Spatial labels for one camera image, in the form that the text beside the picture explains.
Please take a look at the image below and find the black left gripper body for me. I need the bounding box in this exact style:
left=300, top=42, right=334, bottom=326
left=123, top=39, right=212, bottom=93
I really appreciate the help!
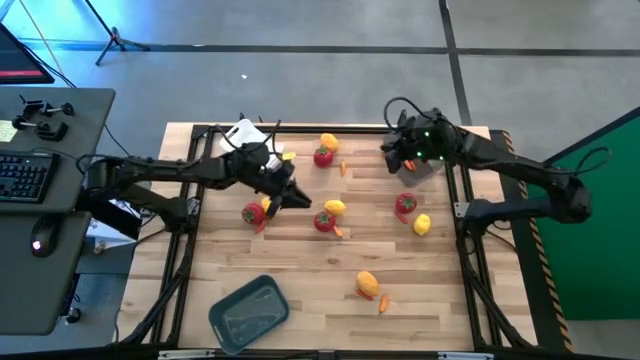
left=257, top=167, right=296, bottom=199

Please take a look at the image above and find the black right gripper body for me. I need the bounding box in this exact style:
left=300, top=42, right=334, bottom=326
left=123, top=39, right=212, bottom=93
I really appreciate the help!
left=382, top=107, right=454, bottom=164

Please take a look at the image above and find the red toy tomato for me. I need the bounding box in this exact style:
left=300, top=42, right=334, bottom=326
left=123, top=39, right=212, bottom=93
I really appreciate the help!
left=313, top=210, right=337, bottom=234
left=394, top=192, right=419, bottom=216
left=241, top=201, right=266, bottom=226

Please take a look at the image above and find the red strawberry top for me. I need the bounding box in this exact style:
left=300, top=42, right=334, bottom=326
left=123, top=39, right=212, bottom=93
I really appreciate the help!
left=312, top=145, right=335, bottom=169

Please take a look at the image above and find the orange-yellow toy mango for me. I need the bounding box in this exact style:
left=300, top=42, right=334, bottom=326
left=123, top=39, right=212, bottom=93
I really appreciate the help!
left=319, top=132, right=340, bottom=154
left=355, top=270, right=381, bottom=297

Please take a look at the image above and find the clear plastic bin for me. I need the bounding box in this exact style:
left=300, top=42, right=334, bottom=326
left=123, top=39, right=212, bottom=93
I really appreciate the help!
left=396, top=158, right=447, bottom=190

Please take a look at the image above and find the teal plastic bin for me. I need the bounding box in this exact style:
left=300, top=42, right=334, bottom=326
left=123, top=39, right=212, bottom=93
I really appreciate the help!
left=207, top=273, right=291, bottom=356

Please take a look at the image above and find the white box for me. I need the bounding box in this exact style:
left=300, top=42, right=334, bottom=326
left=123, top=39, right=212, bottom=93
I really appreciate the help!
left=85, top=214, right=142, bottom=254

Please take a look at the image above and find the green floor panel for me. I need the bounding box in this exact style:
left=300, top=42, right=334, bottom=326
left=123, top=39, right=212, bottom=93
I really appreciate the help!
left=524, top=107, right=640, bottom=322

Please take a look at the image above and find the dark grey desk top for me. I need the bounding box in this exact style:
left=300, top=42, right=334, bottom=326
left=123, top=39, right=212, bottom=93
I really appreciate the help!
left=0, top=212, right=94, bottom=337
left=0, top=87, right=117, bottom=216

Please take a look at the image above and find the black tripod stand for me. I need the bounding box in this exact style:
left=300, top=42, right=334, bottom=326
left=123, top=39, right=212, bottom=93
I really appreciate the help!
left=82, top=0, right=151, bottom=67

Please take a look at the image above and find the black C-clamp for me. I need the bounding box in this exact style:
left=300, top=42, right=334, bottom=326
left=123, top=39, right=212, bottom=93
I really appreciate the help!
left=11, top=115, right=70, bottom=143
left=18, top=94, right=76, bottom=119

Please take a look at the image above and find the black computer mouse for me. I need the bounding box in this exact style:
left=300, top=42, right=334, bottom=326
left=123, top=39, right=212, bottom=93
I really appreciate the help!
left=30, top=215, right=60, bottom=259

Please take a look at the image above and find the black keyboard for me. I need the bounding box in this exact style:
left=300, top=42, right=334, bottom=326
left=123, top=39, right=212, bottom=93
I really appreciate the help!
left=0, top=151, right=61, bottom=204

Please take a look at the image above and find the pale sticky note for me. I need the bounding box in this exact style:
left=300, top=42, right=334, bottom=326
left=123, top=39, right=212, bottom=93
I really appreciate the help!
left=0, top=119, right=19, bottom=144

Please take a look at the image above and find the black computer monitor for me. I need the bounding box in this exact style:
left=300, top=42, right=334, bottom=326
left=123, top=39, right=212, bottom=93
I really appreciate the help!
left=0, top=22, right=56, bottom=85

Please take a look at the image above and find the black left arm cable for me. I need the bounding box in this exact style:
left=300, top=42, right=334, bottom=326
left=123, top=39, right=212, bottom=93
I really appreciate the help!
left=214, top=118, right=284, bottom=156

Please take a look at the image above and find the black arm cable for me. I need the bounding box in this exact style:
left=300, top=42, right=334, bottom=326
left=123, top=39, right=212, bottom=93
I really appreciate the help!
left=214, top=118, right=284, bottom=156
left=383, top=96, right=426, bottom=132

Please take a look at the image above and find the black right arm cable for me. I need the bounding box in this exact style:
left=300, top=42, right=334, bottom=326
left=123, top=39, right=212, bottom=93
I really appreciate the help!
left=383, top=96, right=426, bottom=132

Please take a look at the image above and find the black aluminium table frame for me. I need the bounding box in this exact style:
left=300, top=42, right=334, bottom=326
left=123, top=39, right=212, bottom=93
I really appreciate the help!
left=112, top=122, right=539, bottom=351

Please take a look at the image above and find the silver metal bracket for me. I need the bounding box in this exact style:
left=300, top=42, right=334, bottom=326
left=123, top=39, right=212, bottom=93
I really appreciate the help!
left=158, top=349, right=217, bottom=360
left=437, top=351, right=495, bottom=360

